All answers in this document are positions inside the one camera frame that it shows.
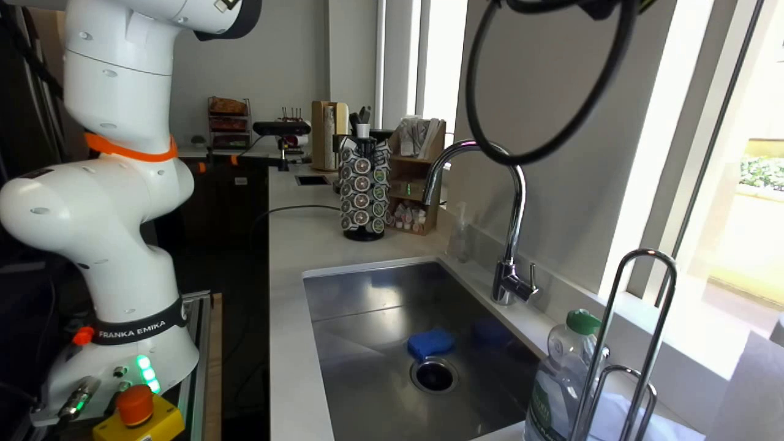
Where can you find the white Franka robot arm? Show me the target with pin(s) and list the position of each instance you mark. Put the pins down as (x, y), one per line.
(98, 210)

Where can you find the black coffee pod rack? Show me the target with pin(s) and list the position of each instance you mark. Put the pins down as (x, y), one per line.
(364, 199)

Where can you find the wooden tea box rack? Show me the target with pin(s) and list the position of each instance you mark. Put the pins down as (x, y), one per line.
(412, 175)

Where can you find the clear soap pump dispenser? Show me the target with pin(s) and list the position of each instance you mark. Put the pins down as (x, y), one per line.
(459, 241)

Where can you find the black flat phone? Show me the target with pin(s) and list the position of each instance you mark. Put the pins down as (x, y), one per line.
(310, 180)

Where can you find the tan wooden canister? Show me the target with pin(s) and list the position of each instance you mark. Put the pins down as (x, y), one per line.
(326, 138)

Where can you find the chrome gooseneck faucet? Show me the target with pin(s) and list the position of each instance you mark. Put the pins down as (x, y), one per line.
(516, 210)

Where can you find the stainless steel sink basin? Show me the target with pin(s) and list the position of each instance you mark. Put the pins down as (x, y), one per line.
(359, 343)

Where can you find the blue sponge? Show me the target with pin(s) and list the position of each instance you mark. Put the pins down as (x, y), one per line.
(433, 343)

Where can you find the black device on stand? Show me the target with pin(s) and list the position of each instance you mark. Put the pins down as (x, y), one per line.
(283, 128)

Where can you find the black sink drain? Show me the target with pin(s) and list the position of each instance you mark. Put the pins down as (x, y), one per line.
(433, 376)

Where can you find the black base cabinet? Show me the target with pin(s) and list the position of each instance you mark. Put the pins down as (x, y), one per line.
(222, 210)

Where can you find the brown stacked trays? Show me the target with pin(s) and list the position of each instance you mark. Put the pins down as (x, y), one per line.
(229, 117)

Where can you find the clear dish soap bottle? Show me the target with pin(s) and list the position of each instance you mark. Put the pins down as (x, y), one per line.
(555, 383)

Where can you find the white crumpled cloth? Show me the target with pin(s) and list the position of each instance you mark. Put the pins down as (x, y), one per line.
(683, 430)

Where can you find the green outdoor foliage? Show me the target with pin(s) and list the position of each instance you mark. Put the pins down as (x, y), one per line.
(762, 173)

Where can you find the metal table rail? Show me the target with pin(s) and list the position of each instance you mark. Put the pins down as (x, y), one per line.
(198, 376)

